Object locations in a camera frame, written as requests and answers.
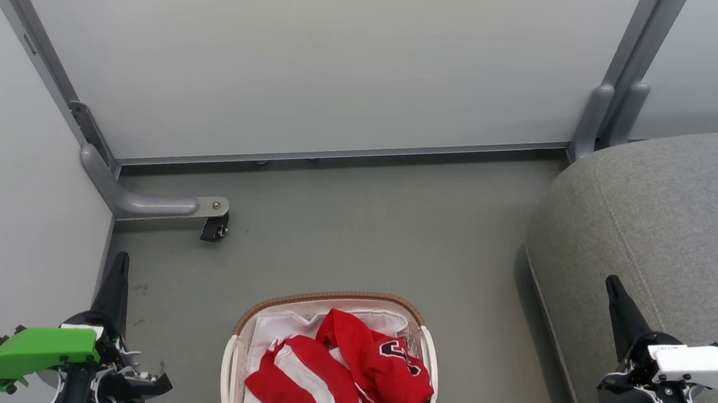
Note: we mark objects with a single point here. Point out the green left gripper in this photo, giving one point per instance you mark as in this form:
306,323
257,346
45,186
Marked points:
39,350

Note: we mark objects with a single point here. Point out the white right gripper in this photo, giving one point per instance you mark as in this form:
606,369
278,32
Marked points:
695,365

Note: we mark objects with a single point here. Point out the red shorts with white stripes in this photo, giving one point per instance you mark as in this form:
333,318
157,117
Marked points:
283,386

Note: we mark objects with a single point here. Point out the red jersey with black lettering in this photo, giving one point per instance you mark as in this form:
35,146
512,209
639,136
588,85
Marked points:
378,373

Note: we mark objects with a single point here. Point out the grey fabric sofa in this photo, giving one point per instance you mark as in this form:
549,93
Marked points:
680,217

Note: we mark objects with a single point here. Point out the grey curved partition foot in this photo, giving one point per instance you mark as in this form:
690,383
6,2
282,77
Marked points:
144,204

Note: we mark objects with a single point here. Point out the black caster wheel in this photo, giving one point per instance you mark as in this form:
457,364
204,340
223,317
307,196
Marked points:
213,228

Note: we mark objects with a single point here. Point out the white laundry basket brown rim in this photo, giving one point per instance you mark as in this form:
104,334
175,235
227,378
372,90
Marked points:
235,370

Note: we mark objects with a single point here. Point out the white partition panel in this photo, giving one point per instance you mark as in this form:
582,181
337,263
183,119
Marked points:
318,66
710,62
5,202

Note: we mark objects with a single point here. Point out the white fabric basket liner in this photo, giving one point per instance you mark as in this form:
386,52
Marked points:
274,323

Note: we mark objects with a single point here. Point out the grey upright partition foot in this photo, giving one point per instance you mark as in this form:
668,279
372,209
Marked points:
627,113
592,123

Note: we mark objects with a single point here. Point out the grey partition post with brackets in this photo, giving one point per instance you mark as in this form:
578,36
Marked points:
41,46

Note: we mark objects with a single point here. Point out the grey plain partition post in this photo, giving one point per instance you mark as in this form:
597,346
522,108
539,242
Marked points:
642,44

